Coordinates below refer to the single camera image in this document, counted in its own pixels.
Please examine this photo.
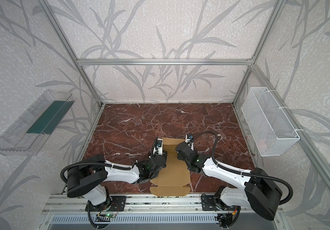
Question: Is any brown cardboard box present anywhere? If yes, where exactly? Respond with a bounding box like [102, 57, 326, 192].
[150, 138, 190, 196]

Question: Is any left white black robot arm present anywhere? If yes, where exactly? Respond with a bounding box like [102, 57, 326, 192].
[60, 151, 167, 207]

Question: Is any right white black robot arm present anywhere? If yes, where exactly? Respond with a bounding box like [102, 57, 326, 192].
[175, 141, 293, 220]

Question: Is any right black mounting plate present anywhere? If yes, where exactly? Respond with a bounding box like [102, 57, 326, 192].
[200, 194, 229, 211]

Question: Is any black mounting plate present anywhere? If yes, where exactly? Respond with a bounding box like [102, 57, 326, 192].
[90, 195, 127, 212]
[200, 194, 229, 211]

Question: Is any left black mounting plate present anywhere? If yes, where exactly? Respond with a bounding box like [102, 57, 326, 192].
[90, 195, 127, 212]

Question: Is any green circuit board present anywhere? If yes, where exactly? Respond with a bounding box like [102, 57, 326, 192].
[97, 213, 117, 219]

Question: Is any pink item in basket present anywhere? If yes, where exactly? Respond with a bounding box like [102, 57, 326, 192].
[257, 138, 268, 151]

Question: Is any green mat in bin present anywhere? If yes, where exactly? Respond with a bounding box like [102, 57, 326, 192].
[27, 101, 75, 135]

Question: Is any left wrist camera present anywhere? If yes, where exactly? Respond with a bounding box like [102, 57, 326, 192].
[151, 137, 163, 157]

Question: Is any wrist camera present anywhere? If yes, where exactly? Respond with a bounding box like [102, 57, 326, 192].
[185, 134, 194, 143]
[151, 137, 163, 157]

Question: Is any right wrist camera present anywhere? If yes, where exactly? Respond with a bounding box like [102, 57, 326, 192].
[185, 134, 194, 143]

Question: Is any white wire mesh basket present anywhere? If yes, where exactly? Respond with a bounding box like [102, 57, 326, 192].
[241, 87, 300, 157]

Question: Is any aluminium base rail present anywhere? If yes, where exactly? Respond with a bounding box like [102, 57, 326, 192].
[41, 193, 283, 215]

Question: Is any clear plastic wall bin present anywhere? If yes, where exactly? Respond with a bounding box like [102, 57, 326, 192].
[0, 90, 74, 156]

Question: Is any aluminium frame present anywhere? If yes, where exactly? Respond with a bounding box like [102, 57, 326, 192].
[37, 0, 330, 216]

